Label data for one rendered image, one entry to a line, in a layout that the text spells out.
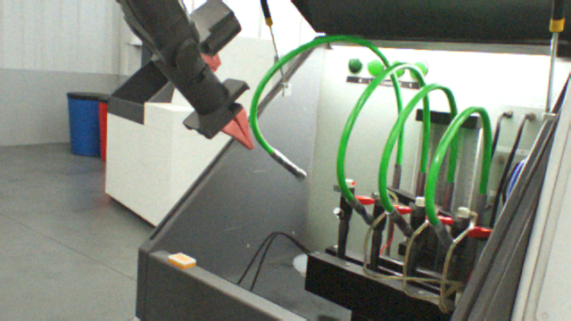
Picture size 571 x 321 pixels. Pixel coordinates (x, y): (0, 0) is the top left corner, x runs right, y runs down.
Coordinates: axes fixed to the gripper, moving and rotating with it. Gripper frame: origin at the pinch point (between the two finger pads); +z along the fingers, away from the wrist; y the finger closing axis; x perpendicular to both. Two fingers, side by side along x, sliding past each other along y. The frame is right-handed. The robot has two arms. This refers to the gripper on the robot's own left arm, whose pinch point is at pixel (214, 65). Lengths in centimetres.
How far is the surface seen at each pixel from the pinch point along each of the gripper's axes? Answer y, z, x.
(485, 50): -6, 35, -45
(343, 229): 0.0, 41.9, 2.6
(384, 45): 14.2, 22.0, -38.5
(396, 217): -20.1, 39.9, -1.3
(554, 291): -33, 61, -8
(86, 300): 209, 37, 90
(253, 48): 288, -8, -104
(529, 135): -9, 53, -38
